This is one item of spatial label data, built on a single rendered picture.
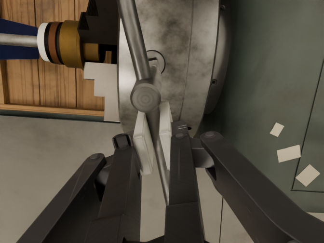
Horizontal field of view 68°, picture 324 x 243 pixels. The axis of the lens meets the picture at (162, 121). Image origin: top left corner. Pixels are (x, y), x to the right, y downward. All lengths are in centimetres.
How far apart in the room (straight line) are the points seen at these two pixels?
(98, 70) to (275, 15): 29
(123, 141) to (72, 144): 161
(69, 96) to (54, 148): 112
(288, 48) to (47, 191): 184
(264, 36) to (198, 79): 9
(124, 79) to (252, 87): 17
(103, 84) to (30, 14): 35
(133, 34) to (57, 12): 55
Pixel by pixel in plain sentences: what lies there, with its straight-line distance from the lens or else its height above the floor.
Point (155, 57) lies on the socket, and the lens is 34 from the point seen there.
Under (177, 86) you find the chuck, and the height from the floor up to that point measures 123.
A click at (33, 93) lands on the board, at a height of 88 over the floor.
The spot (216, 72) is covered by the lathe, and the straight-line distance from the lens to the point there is 37.
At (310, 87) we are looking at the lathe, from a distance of 35.
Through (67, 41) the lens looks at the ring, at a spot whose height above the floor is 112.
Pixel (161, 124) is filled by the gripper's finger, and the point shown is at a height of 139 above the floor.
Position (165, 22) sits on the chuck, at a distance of 32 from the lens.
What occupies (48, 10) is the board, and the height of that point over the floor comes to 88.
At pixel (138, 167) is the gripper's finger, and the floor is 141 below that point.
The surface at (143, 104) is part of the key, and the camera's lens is 17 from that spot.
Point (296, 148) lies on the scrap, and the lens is 37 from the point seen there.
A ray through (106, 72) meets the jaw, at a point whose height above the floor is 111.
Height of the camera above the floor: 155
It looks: 75 degrees down
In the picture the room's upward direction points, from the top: 176 degrees clockwise
